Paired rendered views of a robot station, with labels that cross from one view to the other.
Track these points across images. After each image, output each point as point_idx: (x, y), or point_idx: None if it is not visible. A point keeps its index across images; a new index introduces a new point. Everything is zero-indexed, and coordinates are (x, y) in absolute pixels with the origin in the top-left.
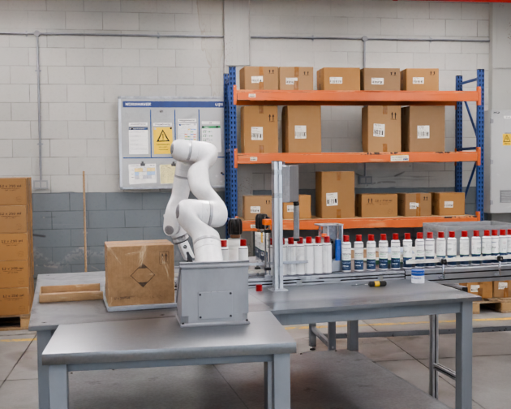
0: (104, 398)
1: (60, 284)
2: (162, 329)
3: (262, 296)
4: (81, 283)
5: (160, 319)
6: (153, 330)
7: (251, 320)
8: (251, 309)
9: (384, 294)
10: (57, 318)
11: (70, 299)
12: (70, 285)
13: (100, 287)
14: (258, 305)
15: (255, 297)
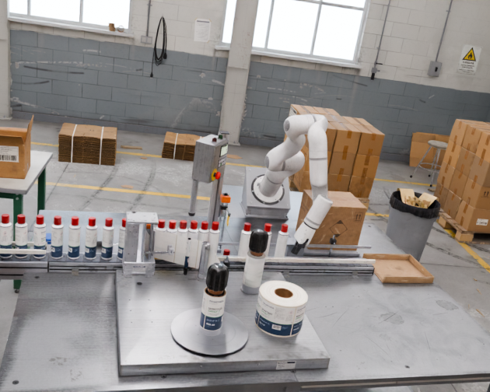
0: (363, 390)
1: (445, 313)
2: (291, 207)
3: (225, 241)
4: (424, 312)
5: (297, 218)
6: (295, 206)
7: (238, 207)
8: (236, 220)
9: (116, 228)
10: (366, 230)
11: (386, 257)
12: (409, 276)
13: (390, 292)
14: (231, 225)
15: (232, 240)
